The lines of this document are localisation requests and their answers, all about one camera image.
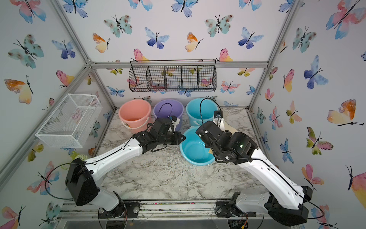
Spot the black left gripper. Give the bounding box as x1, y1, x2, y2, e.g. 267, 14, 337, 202
156, 132, 186, 147

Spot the teal bucket with sticker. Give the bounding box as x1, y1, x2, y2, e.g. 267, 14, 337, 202
179, 127, 215, 166

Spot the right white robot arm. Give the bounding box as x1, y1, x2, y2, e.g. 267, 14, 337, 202
196, 121, 313, 227

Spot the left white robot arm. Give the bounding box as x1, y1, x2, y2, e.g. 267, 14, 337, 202
65, 115, 185, 218

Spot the purple plastic bucket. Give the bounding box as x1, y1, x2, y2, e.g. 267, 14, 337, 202
153, 99, 185, 131

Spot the pink plastic bucket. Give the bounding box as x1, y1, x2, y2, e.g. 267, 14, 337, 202
118, 99, 152, 134

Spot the artificial flower pot plant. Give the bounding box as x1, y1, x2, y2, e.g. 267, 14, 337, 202
61, 151, 89, 170

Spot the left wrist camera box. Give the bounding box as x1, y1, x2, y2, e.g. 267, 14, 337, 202
169, 115, 180, 127

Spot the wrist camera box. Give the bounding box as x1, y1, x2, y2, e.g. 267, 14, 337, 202
169, 115, 180, 127
213, 110, 223, 127

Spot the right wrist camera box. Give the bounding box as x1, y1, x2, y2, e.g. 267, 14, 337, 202
213, 110, 223, 127

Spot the black wire wall basket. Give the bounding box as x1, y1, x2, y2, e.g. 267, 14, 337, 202
128, 59, 217, 93

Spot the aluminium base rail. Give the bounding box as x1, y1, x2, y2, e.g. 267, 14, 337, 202
57, 199, 298, 221

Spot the white mesh wall basket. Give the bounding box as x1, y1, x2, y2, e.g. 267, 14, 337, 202
35, 94, 103, 148

